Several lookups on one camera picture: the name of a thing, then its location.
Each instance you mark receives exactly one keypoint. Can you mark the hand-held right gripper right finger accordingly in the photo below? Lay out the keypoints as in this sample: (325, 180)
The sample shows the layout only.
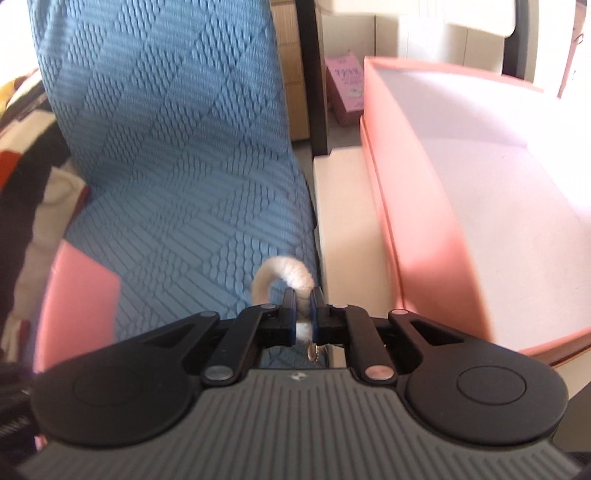
(316, 314)

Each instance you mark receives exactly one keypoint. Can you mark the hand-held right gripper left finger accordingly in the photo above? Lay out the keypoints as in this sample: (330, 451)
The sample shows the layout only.
(290, 314)

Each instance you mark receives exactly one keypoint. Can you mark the pink cardboard box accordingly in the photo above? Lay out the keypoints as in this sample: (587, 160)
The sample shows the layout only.
(392, 184)

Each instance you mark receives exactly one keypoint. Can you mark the blue textured cushion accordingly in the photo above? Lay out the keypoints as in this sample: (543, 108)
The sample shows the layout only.
(161, 138)

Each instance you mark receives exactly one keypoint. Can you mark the small pink printed box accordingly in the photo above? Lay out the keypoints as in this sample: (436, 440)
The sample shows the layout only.
(344, 87)

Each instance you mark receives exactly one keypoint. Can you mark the wooden cabinet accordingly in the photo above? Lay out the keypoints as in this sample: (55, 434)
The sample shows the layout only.
(291, 69)

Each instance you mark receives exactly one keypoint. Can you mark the striped blanket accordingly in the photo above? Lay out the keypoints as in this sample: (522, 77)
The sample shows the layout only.
(27, 138)

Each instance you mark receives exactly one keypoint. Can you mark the white plastic panel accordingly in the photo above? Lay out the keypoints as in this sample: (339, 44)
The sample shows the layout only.
(415, 14)

